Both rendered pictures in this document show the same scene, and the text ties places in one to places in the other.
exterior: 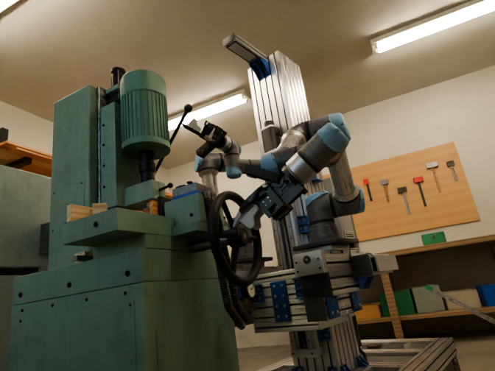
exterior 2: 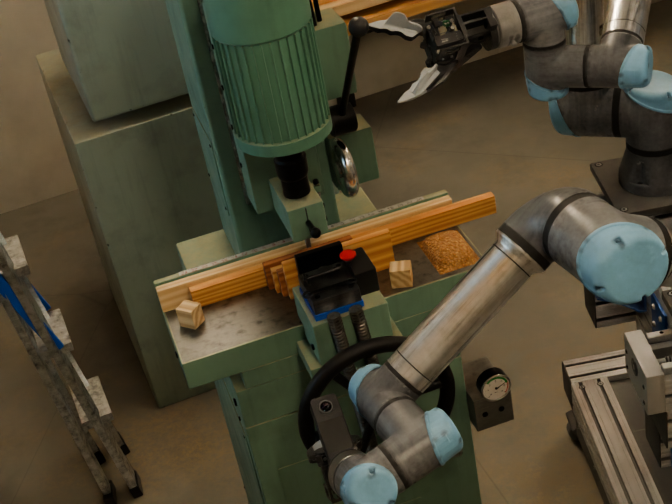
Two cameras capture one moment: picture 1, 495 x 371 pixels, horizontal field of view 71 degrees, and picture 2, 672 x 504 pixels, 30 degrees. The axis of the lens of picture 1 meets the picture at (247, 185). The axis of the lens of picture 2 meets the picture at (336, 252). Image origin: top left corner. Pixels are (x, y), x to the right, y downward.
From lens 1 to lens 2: 2.03 m
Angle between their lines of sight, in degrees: 71
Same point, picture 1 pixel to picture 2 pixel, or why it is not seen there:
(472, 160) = not seen: outside the picture
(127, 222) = (204, 374)
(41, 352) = not seen: hidden behind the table
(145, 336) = (260, 478)
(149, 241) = (251, 378)
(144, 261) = (245, 406)
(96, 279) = not seen: hidden behind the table
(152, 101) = (256, 71)
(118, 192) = (256, 192)
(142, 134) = (251, 139)
